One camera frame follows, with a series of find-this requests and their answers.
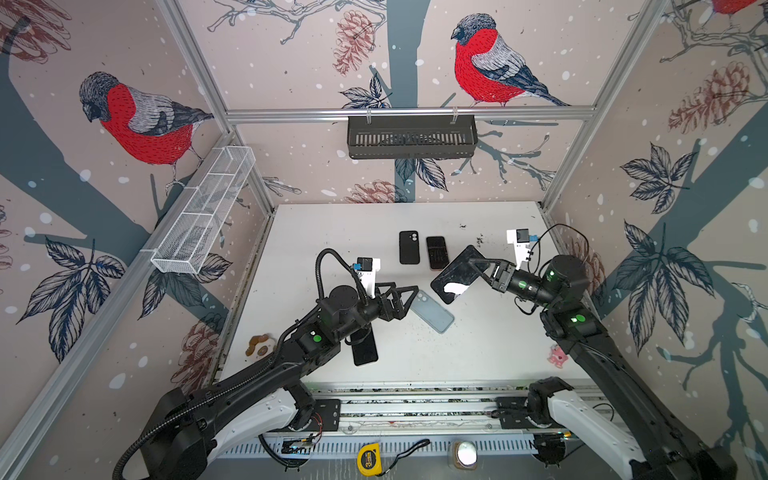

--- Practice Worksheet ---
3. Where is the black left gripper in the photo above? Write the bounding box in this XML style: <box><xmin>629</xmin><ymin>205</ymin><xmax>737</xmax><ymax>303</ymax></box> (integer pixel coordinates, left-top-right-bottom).
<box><xmin>335</xmin><ymin>279</ymin><xmax>417</xmax><ymax>342</ymax></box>

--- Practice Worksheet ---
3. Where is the white phone face down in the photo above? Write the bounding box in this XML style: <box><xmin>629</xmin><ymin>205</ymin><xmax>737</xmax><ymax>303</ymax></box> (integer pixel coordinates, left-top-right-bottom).
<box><xmin>430</xmin><ymin>245</ymin><xmax>485</xmax><ymax>305</ymax></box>

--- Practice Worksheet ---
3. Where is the light blue phone case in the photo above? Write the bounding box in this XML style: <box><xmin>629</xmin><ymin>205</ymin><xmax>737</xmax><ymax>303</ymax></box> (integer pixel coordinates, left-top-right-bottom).
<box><xmin>410</xmin><ymin>290</ymin><xmax>455</xmax><ymax>334</ymax></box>

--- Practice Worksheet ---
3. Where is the salmon pink phone case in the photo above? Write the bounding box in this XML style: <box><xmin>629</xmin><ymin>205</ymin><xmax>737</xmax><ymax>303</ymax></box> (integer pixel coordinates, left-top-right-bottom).
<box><xmin>425</xmin><ymin>235</ymin><xmax>452</xmax><ymax>271</ymax></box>

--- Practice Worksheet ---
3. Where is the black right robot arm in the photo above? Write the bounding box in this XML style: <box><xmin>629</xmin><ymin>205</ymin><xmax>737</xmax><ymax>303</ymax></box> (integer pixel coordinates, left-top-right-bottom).
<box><xmin>466</xmin><ymin>255</ymin><xmax>737</xmax><ymax>479</ymax></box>

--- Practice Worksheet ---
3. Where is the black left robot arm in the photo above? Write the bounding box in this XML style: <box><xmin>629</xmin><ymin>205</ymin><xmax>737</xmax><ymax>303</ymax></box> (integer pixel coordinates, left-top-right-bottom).
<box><xmin>136</xmin><ymin>282</ymin><xmax>419</xmax><ymax>479</ymax></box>

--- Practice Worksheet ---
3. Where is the black phone case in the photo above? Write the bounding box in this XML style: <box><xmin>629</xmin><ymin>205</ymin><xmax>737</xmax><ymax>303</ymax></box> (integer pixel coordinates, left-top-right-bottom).
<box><xmin>398</xmin><ymin>230</ymin><xmax>421</xmax><ymax>265</ymax></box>

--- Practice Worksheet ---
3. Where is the black phone face up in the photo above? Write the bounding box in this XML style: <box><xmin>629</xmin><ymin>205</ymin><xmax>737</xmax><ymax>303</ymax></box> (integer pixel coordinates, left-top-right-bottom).
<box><xmin>348</xmin><ymin>325</ymin><xmax>379</xmax><ymax>366</ymax></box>

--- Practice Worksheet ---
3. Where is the small pink toy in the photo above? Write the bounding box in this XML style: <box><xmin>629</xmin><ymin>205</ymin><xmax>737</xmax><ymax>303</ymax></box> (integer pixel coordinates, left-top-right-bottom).
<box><xmin>548</xmin><ymin>345</ymin><xmax>569</xmax><ymax>369</ymax></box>

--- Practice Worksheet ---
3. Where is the yellow tape measure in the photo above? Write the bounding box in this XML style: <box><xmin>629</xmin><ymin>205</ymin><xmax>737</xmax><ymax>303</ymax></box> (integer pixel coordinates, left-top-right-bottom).
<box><xmin>356</xmin><ymin>443</ymin><xmax>383</xmax><ymax>477</ymax></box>

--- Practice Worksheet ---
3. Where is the round silver puck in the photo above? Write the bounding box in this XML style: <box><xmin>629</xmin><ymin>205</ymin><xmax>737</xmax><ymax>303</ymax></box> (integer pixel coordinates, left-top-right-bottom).
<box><xmin>450</xmin><ymin>441</ymin><xmax>478</xmax><ymax>470</ymax></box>

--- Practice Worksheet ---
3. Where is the small circuit board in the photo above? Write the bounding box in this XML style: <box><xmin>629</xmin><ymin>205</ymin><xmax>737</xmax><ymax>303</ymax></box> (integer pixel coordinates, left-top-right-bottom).
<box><xmin>280</xmin><ymin>438</ymin><xmax>315</xmax><ymax>455</ymax></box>

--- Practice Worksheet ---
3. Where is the black corrugated cable left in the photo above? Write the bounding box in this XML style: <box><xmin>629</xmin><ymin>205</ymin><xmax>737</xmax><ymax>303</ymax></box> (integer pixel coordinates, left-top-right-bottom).
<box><xmin>111</xmin><ymin>248</ymin><xmax>370</xmax><ymax>480</ymax></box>

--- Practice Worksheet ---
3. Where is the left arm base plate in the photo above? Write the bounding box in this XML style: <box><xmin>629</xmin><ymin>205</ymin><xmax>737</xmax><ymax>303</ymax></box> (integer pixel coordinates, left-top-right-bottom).
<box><xmin>301</xmin><ymin>399</ymin><xmax>341</xmax><ymax>433</ymax></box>

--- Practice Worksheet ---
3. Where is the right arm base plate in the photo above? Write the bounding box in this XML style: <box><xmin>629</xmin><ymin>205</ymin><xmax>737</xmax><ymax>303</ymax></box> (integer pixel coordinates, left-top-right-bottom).
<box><xmin>491</xmin><ymin>396</ymin><xmax>537</xmax><ymax>430</ymax></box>

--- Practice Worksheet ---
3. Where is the black wall basket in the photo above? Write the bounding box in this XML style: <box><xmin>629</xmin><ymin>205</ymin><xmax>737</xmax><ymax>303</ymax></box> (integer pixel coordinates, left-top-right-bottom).
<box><xmin>347</xmin><ymin>115</ymin><xmax>478</xmax><ymax>160</ymax></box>

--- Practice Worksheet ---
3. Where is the white wire mesh basket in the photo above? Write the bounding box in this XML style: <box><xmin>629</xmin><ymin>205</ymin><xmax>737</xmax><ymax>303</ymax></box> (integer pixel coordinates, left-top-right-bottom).
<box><xmin>151</xmin><ymin>146</ymin><xmax>255</xmax><ymax>275</ymax></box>

